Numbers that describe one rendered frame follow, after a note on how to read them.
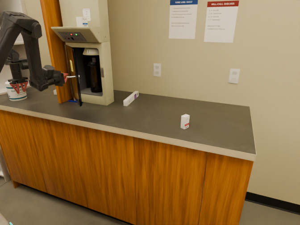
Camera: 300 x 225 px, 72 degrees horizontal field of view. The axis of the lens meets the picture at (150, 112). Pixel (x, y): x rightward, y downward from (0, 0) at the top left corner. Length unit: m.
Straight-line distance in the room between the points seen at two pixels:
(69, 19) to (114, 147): 0.96
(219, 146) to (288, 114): 0.84
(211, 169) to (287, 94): 0.87
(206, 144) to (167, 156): 0.27
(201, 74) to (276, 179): 1.11
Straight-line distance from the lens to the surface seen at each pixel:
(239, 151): 1.14
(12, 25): 1.07
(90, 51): 1.64
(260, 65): 1.74
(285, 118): 1.88
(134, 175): 1.47
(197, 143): 1.15
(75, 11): 1.66
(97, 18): 1.55
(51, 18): 1.74
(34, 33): 1.13
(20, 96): 2.03
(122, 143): 1.36
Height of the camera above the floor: 1.52
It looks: 23 degrees down
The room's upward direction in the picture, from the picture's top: straight up
